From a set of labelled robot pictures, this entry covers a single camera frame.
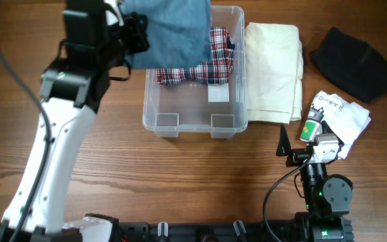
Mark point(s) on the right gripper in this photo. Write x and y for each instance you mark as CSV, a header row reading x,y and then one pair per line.
x,y
284,148

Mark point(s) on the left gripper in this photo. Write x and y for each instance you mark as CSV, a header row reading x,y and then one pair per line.
x,y
133,23

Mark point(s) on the blue denim jeans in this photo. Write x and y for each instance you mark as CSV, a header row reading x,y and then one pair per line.
x,y
178,32

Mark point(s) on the red plaid shirt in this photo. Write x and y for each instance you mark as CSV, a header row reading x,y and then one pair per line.
x,y
215,72

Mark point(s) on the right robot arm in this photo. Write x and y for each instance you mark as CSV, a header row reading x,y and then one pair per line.
x,y
327,197

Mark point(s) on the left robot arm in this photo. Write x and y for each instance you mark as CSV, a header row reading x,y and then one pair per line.
x,y
68,103

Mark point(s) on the clear plastic storage container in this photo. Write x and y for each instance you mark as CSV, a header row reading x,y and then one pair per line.
x,y
170,110

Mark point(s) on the white label in container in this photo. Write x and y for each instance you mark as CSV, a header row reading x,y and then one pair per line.
x,y
218,93

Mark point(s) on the white printed t-shirt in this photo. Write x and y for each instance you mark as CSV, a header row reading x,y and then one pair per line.
x,y
346,120

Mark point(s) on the folded cream cloth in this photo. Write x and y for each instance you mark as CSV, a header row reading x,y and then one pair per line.
x,y
274,72

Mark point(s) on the folded black garment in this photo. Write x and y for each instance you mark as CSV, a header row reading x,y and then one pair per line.
x,y
352,65

